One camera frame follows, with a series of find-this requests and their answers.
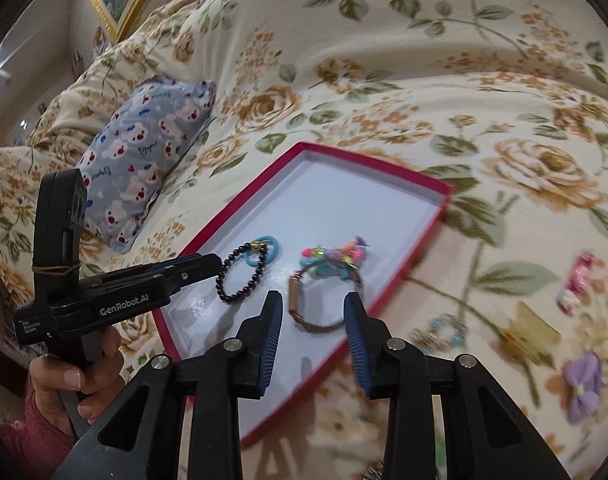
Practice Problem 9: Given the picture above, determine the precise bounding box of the floral blanket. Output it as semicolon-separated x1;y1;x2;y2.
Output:
0;0;608;480

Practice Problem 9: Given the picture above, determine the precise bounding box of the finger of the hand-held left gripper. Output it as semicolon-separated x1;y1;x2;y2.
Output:
81;253;226;306

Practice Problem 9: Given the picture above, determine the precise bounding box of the person's left hand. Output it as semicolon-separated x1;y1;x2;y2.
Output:
28;327;127;436

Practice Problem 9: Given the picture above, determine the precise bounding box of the colourful bead bracelet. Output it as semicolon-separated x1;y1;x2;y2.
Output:
298;235;371;281

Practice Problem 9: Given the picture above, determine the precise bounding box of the red jewelry box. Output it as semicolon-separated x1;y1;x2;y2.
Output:
151;141;454;450

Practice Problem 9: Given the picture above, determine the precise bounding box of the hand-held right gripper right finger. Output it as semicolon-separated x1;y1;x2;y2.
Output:
343;291;572;480

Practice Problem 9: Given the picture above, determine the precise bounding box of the yellow claw hair clip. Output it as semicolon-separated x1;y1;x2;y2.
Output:
504;301;560;366

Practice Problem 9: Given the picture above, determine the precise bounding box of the person's left forearm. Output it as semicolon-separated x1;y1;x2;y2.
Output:
0;387;82;480

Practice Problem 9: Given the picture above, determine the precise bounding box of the purple bow hair clip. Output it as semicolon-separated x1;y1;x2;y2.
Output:
563;351;605;423

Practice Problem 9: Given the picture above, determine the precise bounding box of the pink hair clip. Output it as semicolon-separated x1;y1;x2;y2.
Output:
556;252;597;316

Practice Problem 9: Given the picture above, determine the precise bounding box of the blue bear print pillow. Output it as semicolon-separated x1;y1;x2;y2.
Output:
76;77;217;253

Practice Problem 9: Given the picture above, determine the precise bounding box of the clear bead bracelet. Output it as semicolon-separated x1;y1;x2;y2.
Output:
411;312;470;353

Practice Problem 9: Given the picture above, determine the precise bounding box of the brown strap wristwatch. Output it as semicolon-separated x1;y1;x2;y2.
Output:
288;260;365;333

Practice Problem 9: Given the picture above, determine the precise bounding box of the blue hair tie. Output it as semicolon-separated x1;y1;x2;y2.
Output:
241;234;281;268

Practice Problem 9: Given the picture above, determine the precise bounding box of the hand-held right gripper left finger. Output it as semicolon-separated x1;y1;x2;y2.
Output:
51;290;285;480

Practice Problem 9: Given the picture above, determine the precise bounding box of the black bead bracelet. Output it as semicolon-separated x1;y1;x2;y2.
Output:
215;243;271;305

